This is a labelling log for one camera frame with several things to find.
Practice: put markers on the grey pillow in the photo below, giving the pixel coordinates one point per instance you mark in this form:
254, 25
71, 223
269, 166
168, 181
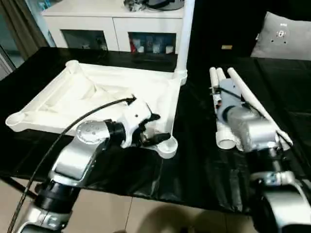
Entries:
284, 36

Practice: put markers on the white plastic table leg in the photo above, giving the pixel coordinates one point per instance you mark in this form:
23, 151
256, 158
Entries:
245, 92
213, 77
220, 74
185, 36

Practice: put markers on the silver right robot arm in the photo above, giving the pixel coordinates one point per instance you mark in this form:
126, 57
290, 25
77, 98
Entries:
255, 131

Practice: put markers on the white plastic table top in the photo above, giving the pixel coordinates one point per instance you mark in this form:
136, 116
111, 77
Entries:
73, 85

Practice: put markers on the brown curtain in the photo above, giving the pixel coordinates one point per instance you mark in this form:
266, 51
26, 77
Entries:
19, 29

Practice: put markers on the white glass-door cabinet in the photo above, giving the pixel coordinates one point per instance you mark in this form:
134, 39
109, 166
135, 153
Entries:
97, 24

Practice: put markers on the black case with gold label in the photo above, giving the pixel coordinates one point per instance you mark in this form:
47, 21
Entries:
228, 29

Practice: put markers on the black mat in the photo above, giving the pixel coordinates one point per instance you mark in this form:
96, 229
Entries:
194, 145

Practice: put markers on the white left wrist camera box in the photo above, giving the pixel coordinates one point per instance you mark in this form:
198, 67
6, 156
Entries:
136, 116

